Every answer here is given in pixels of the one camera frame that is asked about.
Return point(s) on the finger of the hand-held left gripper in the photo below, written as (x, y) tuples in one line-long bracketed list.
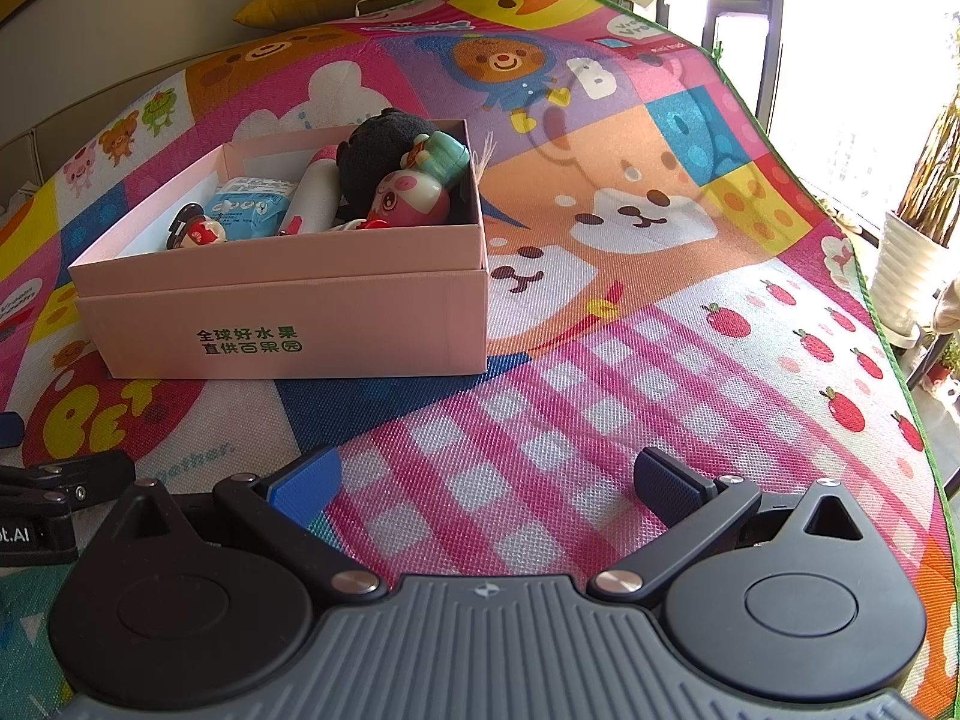
[(82, 480), (9, 431)]

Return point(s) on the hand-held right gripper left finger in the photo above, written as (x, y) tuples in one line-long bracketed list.
[(307, 480)]

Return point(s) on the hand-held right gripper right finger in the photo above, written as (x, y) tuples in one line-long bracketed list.
[(664, 484)]

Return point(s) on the pink cardboard box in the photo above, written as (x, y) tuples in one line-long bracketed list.
[(300, 330)]

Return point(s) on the pink pig toy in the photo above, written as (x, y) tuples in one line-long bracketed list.
[(409, 199)]

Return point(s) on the colourful cartoon play mat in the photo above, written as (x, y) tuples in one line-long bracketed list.
[(600, 277)]

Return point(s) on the blue tissue packet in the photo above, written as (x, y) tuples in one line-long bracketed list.
[(251, 210)]

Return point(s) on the potted plant white pot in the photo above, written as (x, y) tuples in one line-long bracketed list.
[(907, 270)]

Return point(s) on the black plush toy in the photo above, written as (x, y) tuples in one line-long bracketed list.
[(375, 146)]

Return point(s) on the beige sofa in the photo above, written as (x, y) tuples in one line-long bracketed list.
[(75, 90)]

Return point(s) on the yellow cushion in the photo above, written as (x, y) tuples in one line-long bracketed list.
[(315, 0)]

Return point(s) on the black window frame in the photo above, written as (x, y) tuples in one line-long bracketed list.
[(771, 52)]

